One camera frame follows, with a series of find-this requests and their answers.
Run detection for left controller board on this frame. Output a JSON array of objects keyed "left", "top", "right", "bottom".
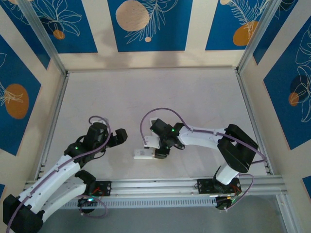
[{"left": 77, "top": 196, "right": 98, "bottom": 214}]

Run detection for controller board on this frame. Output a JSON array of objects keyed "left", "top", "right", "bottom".
[
  {"left": 77, "top": 196, "right": 98, "bottom": 214},
  {"left": 215, "top": 196, "right": 240, "bottom": 211}
]

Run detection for right controller board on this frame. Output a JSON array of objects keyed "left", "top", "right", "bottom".
[{"left": 215, "top": 196, "right": 240, "bottom": 211}]

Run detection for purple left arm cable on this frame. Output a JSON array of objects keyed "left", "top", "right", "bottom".
[{"left": 5, "top": 115, "right": 113, "bottom": 233}]

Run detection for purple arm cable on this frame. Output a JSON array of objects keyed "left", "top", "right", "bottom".
[
  {"left": 5, "top": 115, "right": 113, "bottom": 233},
  {"left": 140, "top": 107, "right": 267, "bottom": 166}
]

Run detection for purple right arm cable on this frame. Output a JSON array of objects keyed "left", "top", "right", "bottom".
[{"left": 140, "top": 107, "right": 267, "bottom": 166}]

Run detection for aluminium table side rail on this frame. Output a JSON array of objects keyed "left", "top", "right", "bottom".
[
  {"left": 236, "top": 70, "right": 296, "bottom": 233},
  {"left": 14, "top": 72, "right": 70, "bottom": 233}
]

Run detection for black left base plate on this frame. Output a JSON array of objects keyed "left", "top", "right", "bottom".
[{"left": 93, "top": 181, "right": 113, "bottom": 197}]

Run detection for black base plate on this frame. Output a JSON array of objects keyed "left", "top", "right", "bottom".
[
  {"left": 197, "top": 179, "right": 242, "bottom": 195},
  {"left": 93, "top": 181, "right": 113, "bottom": 197}
]

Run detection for aluminium mounting rail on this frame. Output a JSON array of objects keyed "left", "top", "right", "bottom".
[{"left": 24, "top": 176, "right": 285, "bottom": 198}]

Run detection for aluminium table back rail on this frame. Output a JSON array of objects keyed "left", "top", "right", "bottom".
[{"left": 65, "top": 67, "right": 240, "bottom": 74}]

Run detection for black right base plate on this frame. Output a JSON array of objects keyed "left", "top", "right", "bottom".
[{"left": 197, "top": 179, "right": 242, "bottom": 195}]

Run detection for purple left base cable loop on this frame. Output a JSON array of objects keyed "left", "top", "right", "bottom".
[{"left": 79, "top": 194, "right": 108, "bottom": 218}]

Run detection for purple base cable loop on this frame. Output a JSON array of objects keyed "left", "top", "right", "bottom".
[
  {"left": 79, "top": 194, "right": 108, "bottom": 218},
  {"left": 220, "top": 173, "right": 255, "bottom": 213}
]

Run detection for grey slotted cable duct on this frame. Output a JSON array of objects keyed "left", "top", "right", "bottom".
[{"left": 55, "top": 196, "right": 219, "bottom": 210}]

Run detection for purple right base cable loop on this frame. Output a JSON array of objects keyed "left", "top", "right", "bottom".
[{"left": 220, "top": 173, "right": 255, "bottom": 213}]

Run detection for aluminium frame post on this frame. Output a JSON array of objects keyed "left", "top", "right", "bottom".
[
  {"left": 18, "top": 0, "right": 69, "bottom": 75},
  {"left": 237, "top": 0, "right": 300, "bottom": 73}
]

